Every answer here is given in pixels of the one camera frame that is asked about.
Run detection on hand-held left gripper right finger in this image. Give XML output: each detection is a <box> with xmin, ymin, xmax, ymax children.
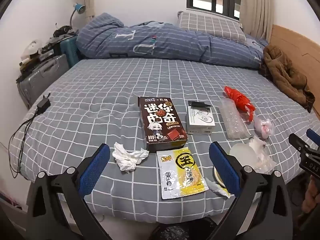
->
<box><xmin>209</xmin><ymin>141</ymin><xmax>294</xmax><ymax>240</ymax></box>

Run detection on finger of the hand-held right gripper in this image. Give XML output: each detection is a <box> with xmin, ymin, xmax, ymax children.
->
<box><xmin>306</xmin><ymin>128</ymin><xmax>320</xmax><ymax>153</ymax></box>
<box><xmin>288</xmin><ymin>132</ymin><xmax>311</xmax><ymax>156</ymax></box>

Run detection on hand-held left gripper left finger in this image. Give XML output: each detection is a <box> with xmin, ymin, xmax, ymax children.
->
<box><xmin>26</xmin><ymin>143</ymin><xmax>112</xmax><ymax>240</ymax></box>

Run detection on clear plastic bag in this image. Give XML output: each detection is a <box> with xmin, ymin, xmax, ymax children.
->
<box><xmin>229</xmin><ymin>135</ymin><xmax>277</xmax><ymax>174</ymax></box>

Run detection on brown cookie box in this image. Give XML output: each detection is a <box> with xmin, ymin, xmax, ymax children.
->
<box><xmin>138</xmin><ymin>96</ymin><xmax>188</xmax><ymax>153</ymax></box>

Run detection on trash bin with black liner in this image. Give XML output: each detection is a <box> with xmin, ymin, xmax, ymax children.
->
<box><xmin>152</xmin><ymin>216</ymin><xmax>218</xmax><ymax>240</ymax></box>

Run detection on yellow rimmed bowl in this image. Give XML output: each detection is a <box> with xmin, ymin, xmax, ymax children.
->
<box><xmin>213</xmin><ymin>166</ymin><xmax>227</xmax><ymax>188</ymax></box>

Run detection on silver torn wrapper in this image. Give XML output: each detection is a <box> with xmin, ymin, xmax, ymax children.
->
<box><xmin>205</xmin><ymin>177</ymin><xmax>230</xmax><ymax>199</ymax></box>

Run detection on crumpled white tissue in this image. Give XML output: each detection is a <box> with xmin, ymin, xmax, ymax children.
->
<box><xmin>112</xmin><ymin>142</ymin><xmax>150</xmax><ymax>173</ymax></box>

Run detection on pink item in clear wrap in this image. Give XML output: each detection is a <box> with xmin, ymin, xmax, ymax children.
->
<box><xmin>254</xmin><ymin>116</ymin><xmax>275</xmax><ymax>139</ymax></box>

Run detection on yellow snack packet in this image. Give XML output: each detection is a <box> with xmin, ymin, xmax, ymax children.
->
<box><xmin>156</xmin><ymin>147</ymin><xmax>209</xmax><ymax>200</ymax></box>

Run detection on white earphone box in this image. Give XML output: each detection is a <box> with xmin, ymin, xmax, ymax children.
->
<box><xmin>186</xmin><ymin>106</ymin><xmax>217</xmax><ymax>135</ymax></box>

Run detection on red plastic bag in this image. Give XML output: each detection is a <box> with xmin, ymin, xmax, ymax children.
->
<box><xmin>224</xmin><ymin>86</ymin><xmax>256</xmax><ymax>122</ymax></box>

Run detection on brown jacket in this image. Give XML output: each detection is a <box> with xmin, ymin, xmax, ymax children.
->
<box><xmin>259</xmin><ymin>45</ymin><xmax>316</xmax><ymax>113</ymax></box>

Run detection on grey checked bed sheet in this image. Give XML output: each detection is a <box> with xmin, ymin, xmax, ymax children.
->
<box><xmin>10</xmin><ymin>57</ymin><xmax>320</xmax><ymax>218</ymax></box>

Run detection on wooden headboard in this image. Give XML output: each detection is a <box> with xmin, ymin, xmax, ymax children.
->
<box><xmin>269</xmin><ymin>24</ymin><xmax>320</xmax><ymax>120</ymax></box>

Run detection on grey suitcase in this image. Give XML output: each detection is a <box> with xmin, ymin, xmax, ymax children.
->
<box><xmin>17</xmin><ymin>54</ymin><xmax>70</xmax><ymax>108</ymax></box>

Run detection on teal suitcase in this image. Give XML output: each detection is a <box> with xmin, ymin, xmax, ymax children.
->
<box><xmin>60</xmin><ymin>35</ymin><xmax>82</xmax><ymax>68</ymax></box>

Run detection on white plastic object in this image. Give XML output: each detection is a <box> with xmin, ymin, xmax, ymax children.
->
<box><xmin>21</xmin><ymin>39</ymin><xmax>42</xmax><ymax>58</ymax></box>

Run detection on blue striped quilt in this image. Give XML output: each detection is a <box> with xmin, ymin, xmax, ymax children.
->
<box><xmin>76</xmin><ymin>14</ymin><xmax>272</xmax><ymax>69</ymax></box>

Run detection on wide beige curtain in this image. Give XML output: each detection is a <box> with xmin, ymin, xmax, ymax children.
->
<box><xmin>240</xmin><ymin>0</ymin><xmax>279</xmax><ymax>42</ymax></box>

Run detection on grey checked pillow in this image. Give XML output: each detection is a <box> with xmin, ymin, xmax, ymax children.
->
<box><xmin>178</xmin><ymin>11</ymin><xmax>247</xmax><ymax>43</ymax></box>

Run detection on blue desk lamp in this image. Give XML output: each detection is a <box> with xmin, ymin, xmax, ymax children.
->
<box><xmin>69</xmin><ymin>2</ymin><xmax>86</xmax><ymax>30</ymax></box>

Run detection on black power adapter with cable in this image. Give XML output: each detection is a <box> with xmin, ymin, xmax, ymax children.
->
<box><xmin>9</xmin><ymin>92</ymin><xmax>52</xmax><ymax>180</ymax></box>

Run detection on black tangled cables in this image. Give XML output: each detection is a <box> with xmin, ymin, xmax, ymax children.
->
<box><xmin>54</xmin><ymin>25</ymin><xmax>78</xmax><ymax>37</ymax></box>

